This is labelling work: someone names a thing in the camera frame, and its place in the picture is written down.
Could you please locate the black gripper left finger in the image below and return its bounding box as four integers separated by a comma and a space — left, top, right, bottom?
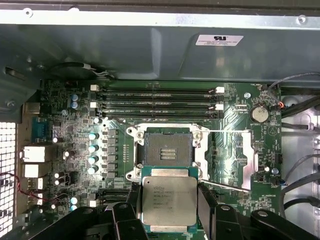
37, 181, 151, 240

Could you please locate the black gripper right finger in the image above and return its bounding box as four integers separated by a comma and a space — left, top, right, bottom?
198, 181, 320, 240

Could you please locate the thin wire locking lever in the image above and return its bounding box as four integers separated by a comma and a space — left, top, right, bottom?
103, 115, 137, 130
199, 178, 252, 194

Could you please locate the silver CPU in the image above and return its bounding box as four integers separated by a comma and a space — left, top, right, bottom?
140, 166, 200, 234

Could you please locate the metal socket cover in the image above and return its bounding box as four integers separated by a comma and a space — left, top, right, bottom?
197, 128, 260, 193

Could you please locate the CPU socket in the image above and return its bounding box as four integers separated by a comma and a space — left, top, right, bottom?
125, 121, 210, 187

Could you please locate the black RAM slot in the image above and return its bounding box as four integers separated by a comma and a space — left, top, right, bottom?
98, 194, 130, 202
99, 111, 221, 119
90, 101, 224, 111
98, 188, 130, 195
98, 95, 221, 102
90, 84, 225, 94

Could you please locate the green motherboard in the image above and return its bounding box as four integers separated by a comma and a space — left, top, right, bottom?
22, 79, 285, 240

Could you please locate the silver port block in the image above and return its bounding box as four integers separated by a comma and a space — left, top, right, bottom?
22, 163, 41, 179
21, 145, 46, 163

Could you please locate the silver coin battery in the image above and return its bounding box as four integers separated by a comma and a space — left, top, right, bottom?
250, 105, 270, 124

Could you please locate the blue port connector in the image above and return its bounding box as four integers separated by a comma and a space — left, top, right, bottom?
31, 117, 55, 144

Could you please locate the open grey PC case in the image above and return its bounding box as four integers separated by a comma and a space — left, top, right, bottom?
0, 0, 320, 240

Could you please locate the white label sticker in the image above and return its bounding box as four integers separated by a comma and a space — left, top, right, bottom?
194, 34, 245, 47

